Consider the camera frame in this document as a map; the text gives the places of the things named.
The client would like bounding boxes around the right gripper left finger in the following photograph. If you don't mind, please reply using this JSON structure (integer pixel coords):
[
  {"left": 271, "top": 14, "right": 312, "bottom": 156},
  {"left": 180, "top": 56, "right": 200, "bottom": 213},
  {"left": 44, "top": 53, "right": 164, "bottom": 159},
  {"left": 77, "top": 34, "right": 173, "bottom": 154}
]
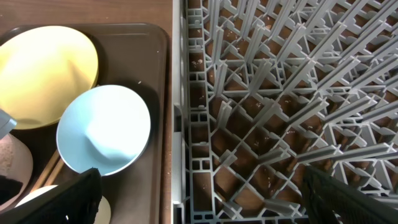
[{"left": 1, "top": 168, "right": 102, "bottom": 224}]

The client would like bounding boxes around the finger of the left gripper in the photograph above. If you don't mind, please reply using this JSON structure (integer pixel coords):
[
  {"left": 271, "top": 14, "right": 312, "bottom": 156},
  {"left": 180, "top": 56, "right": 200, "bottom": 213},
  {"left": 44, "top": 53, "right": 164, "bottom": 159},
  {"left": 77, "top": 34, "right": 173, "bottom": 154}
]
[{"left": 0, "top": 175, "right": 23, "bottom": 205}]

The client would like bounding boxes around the yellow plate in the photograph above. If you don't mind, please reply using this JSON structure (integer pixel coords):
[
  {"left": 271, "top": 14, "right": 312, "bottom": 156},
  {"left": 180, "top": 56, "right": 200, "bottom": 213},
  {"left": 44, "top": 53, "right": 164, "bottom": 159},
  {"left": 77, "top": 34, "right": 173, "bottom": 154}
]
[{"left": 1, "top": 26, "right": 99, "bottom": 129}]

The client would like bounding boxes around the wooden chopstick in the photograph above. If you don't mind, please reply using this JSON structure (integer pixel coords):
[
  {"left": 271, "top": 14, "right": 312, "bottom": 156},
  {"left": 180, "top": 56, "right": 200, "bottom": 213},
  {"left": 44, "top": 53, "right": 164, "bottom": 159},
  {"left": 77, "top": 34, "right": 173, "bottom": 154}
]
[
  {"left": 44, "top": 159, "right": 64, "bottom": 186},
  {"left": 30, "top": 150, "right": 60, "bottom": 193}
]

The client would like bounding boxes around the brown serving tray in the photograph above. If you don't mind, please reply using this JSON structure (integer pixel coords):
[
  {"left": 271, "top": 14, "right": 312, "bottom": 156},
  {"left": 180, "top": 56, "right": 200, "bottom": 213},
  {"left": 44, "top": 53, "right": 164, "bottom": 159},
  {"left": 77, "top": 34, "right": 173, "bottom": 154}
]
[{"left": 0, "top": 23, "right": 174, "bottom": 224}]

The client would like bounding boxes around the upper wooden chopstick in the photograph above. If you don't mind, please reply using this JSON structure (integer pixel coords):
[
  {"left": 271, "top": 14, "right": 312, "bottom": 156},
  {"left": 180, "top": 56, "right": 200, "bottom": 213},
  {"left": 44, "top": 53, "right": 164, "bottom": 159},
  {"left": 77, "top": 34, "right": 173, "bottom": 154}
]
[{"left": 30, "top": 150, "right": 60, "bottom": 193}]

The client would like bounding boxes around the white cup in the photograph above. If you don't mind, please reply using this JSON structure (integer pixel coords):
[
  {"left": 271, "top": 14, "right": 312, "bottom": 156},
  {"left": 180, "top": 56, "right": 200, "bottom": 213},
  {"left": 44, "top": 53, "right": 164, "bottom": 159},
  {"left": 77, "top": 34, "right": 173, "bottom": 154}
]
[{"left": 14, "top": 185, "right": 112, "bottom": 224}]

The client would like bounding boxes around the grey dishwasher rack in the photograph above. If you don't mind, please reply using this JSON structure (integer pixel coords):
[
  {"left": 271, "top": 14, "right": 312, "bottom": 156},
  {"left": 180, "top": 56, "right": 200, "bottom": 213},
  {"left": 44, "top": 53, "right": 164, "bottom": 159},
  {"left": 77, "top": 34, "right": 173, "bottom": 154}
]
[{"left": 171, "top": 0, "right": 397, "bottom": 223}]

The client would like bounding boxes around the lower wooden chopstick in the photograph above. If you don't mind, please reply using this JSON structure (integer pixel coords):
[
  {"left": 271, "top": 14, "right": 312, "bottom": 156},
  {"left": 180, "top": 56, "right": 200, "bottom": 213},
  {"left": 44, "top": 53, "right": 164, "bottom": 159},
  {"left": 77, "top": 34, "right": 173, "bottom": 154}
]
[{"left": 44, "top": 159, "right": 64, "bottom": 186}]

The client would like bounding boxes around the light blue bowl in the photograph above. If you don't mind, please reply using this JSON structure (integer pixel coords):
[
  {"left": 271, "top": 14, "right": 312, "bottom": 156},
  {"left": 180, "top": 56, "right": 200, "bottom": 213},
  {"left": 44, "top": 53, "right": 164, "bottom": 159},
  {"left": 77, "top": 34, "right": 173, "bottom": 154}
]
[{"left": 56, "top": 85, "right": 151, "bottom": 176}]

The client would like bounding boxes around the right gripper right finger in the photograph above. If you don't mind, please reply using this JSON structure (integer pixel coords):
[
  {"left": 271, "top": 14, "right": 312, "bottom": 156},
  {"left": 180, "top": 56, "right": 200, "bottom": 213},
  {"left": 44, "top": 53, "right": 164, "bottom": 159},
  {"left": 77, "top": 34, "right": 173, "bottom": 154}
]
[{"left": 301, "top": 166, "right": 397, "bottom": 224}]

